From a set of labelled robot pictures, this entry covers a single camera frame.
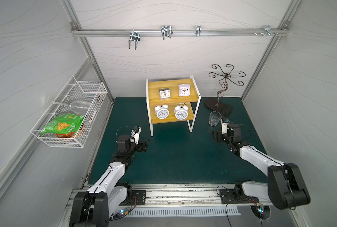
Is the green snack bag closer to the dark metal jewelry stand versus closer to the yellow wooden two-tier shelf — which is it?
the yellow wooden two-tier shelf

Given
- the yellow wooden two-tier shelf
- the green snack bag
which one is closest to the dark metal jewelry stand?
the yellow wooden two-tier shelf

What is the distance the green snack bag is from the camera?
539 mm

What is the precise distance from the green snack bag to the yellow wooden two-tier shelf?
0.33 metres

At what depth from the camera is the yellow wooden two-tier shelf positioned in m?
0.76
